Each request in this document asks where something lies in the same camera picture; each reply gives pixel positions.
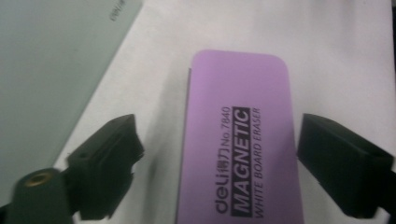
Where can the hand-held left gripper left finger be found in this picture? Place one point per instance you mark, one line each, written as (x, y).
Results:
(106, 165)

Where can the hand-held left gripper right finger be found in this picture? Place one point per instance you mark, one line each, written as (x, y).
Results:
(342, 168)

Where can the purple whiteboard eraser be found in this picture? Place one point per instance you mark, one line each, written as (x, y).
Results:
(239, 130)

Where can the pale green glass whiteboard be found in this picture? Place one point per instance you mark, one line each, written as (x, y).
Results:
(46, 77)

